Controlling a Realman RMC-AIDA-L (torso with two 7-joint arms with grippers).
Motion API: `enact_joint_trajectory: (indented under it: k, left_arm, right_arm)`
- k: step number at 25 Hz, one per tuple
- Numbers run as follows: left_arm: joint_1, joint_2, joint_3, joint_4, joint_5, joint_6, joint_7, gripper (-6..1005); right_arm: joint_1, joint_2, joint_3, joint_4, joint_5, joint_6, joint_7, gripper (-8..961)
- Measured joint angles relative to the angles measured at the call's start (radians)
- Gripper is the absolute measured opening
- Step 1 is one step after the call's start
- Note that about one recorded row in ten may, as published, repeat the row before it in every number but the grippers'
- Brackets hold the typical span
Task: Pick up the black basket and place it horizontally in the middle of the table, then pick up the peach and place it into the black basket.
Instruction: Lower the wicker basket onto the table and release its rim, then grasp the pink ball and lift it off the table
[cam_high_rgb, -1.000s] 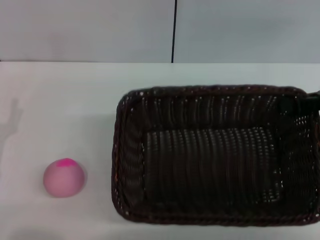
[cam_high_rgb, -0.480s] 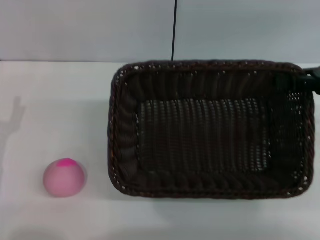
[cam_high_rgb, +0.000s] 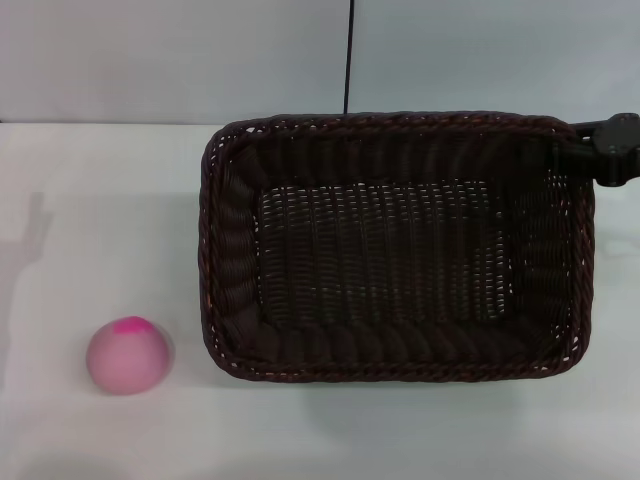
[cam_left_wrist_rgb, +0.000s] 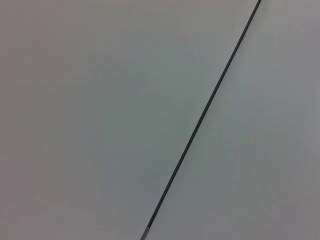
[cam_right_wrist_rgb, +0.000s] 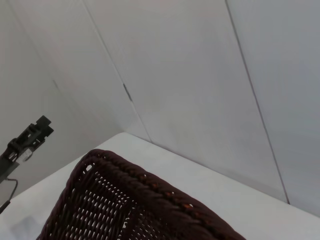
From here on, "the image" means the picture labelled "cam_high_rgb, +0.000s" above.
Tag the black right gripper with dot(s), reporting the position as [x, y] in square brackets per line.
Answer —
[620, 150]

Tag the black wicker basket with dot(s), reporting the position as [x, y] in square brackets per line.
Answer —
[400, 250]

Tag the pink peach toy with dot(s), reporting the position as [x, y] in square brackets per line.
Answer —
[129, 357]

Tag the black vertical wall strip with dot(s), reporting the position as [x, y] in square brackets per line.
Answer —
[348, 55]

